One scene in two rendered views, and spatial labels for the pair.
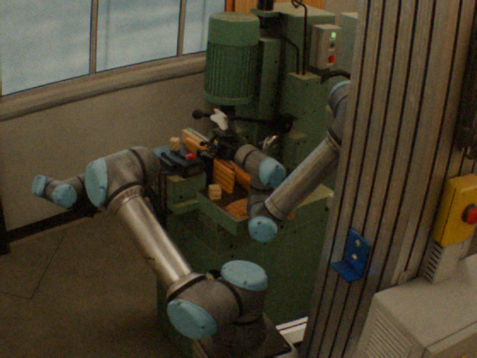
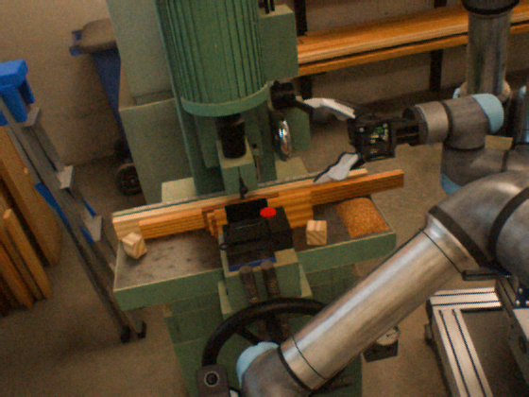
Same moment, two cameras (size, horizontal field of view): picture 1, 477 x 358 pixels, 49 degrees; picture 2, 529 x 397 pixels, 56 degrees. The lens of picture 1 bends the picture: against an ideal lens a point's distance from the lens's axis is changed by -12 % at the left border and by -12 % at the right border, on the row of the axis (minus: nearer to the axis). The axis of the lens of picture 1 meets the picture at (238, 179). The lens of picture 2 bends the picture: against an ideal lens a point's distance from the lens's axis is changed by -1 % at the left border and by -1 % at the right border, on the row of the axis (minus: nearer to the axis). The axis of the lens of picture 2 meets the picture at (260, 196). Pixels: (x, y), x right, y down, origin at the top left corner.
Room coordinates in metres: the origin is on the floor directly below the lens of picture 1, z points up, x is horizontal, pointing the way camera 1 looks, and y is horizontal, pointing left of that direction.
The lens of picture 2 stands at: (1.35, 0.83, 1.58)
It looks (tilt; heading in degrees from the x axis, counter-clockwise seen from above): 33 degrees down; 305
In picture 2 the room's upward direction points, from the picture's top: 8 degrees counter-clockwise
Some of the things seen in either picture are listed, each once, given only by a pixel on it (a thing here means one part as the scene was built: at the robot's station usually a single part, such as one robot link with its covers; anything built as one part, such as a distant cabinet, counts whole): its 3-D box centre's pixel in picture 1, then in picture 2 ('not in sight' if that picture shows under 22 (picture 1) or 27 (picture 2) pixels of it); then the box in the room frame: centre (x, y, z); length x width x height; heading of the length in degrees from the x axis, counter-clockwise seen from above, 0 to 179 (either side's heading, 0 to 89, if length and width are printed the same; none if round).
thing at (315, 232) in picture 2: (215, 192); (316, 233); (1.75, 0.08, 0.92); 0.04 x 0.03 x 0.04; 18
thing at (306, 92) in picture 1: (302, 94); (277, 43); (1.96, -0.20, 1.23); 0.09 x 0.08 x 0.15; 130
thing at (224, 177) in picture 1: (214, 170); (264, 216); (1.86, 0.09, 0.94); 0.21 x 0.01 x 0.08; 40
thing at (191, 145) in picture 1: (234, 175); (274, 203); (1.88, 0.01, 0.92); 0.62 x 0.02 x 0.04; 40
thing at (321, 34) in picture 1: (325, 46); not in sight; (2.03, -0.28, 1.40); 0.10 x 0.06 x 0.16; 130
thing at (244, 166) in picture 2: (229, 140); (237, 166); (1.95, 0.04, 1.02); 0.14 x 0.07 x 0.09; 130
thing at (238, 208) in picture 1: (245, 204); (360, 212); (1.69, -0.03, 0.91); 0.12 x 0.09 x 0.03; 130
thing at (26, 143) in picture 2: not in sight; (72, 216); (2.83, -0.07, 0.58); 0.27 x 0.25 x 1.16; 43
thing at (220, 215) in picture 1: (198, 186); (254, 255); (1.87, 0.14, 0.87); 0.61 x 0.30 x 0.06; 40
